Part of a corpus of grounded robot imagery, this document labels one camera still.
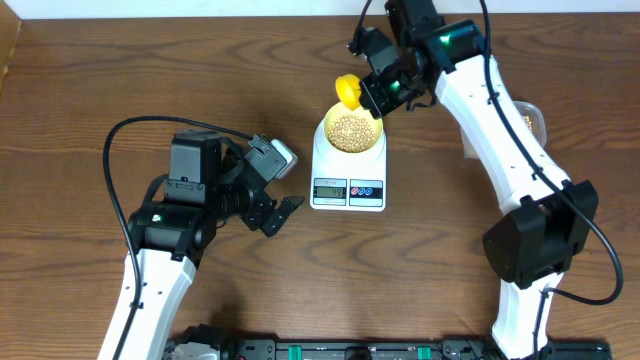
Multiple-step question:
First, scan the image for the yellow plastic measuring scoop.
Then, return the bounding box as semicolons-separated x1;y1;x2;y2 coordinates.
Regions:
335;74;361;110

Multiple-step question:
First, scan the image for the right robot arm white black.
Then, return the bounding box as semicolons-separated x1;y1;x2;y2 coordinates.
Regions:
349;1;598;359

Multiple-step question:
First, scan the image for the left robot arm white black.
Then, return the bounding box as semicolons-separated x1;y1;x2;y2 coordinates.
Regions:
99;130;304;359

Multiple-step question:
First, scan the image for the pale yellow plastic bowl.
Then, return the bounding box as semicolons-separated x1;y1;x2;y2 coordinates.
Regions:
324;102;383;150

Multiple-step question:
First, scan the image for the soybeans heap in bowl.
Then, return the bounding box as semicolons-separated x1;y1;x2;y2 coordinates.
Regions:
326;115;377;153

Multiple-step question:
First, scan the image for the white digital kitchen scale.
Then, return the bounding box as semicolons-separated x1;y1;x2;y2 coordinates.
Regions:
309;121;387;212

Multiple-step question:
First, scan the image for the clear container of soybeans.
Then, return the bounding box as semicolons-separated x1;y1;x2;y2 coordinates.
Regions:
460;101;547;160

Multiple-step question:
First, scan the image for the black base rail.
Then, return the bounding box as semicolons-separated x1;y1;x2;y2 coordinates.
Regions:
161;325;613;360

